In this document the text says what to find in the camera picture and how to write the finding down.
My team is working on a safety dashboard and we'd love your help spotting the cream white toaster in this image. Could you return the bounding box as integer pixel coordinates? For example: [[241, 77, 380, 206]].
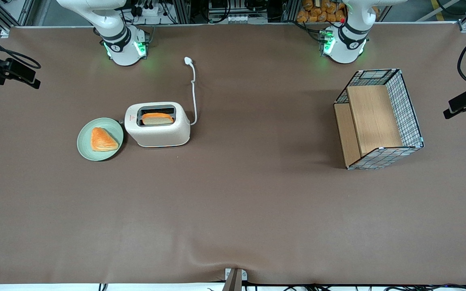
[[119, 101, 191, 148]]

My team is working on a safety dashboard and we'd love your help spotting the bread slice with brown crust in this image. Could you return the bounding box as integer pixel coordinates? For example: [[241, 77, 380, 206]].
[[142, 113, 174, 125]]

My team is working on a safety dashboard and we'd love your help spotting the triangular golden pastry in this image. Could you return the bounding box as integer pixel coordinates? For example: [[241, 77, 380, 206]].
[[91, 127, 119, 152]]

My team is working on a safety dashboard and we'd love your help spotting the pale green round plate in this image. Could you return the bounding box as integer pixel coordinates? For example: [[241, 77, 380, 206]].
[[77, 118, 124, 161]]

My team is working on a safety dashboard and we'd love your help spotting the bag of orange bread rolls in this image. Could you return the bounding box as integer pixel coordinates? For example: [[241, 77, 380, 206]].
[[297, 0, 347, 23]]

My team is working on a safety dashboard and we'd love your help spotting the white power strip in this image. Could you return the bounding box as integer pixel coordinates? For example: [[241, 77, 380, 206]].
[[131, 0, 169, 17]]

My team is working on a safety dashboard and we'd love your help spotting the white power cord with plug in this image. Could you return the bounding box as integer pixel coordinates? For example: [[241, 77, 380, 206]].
[[184, 57, 198, 126]]

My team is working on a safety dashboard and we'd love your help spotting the grey metal table bracket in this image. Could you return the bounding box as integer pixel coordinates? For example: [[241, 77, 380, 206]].
[[224, 268, 248, 291]]

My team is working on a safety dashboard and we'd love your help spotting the wire basket with wooden shelf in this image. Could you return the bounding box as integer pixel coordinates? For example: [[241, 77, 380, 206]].
[[334, 69, 424, 170]]

